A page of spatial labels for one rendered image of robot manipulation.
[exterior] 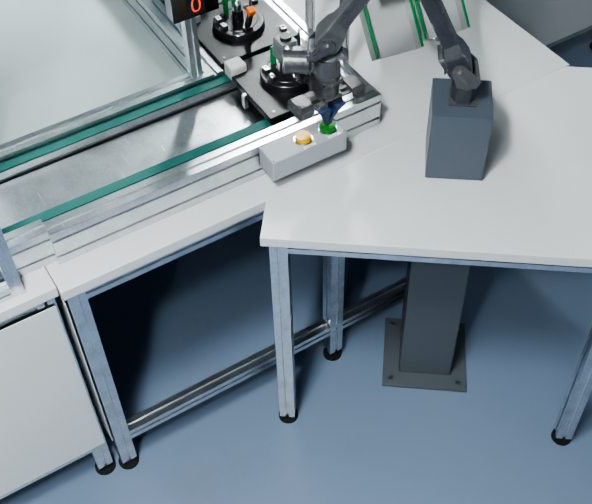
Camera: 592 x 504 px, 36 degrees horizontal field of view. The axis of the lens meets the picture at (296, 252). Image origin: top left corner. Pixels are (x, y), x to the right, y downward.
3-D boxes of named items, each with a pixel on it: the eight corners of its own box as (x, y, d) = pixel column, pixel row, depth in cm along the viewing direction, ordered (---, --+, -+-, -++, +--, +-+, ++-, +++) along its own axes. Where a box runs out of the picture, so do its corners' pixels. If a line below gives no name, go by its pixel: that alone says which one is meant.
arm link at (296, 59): (336, 20, 205) (283, 19, 206) (335, 43, 200) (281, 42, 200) (335, 62, 214) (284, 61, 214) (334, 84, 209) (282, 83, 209)
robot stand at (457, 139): (482, 181, 225) (493, 119, 210) (424, 177, 227) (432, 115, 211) (480, 142, 234) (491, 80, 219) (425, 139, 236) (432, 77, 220)
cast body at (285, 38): (300, 62, 231) (299, 39, 226) (285, 68, 229) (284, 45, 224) (283, 45, 236) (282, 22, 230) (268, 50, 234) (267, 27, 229)
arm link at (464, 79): (476, 66, 214) (480, 44, 209) (479, 91, 208) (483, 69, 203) (447, 66, 214) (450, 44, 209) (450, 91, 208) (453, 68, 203)
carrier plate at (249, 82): (352, 91, 235) (352, 84, 233) (270, 125, 227) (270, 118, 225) (302, 42, 248) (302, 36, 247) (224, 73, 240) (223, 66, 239)
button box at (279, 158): (347, 149, 228) (347, 130, 223) (274, 181, 221) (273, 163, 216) (331, 133, 232) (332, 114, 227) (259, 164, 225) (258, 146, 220)
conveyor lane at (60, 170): (351, 117, 242) (352, 87, 234) (49, 247, 214) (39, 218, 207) (294, 60, 258) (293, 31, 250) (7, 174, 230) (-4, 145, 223)
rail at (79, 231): (379, 124, 240) (382, 91, 232) (59, 264, 211) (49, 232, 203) (368, 112, 243) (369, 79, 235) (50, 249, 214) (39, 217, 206)
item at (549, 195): (652, 271, 210) (655, 263, 207) (260, 246, 217) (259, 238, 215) (615, 77, 255) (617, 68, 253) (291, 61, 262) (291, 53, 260)
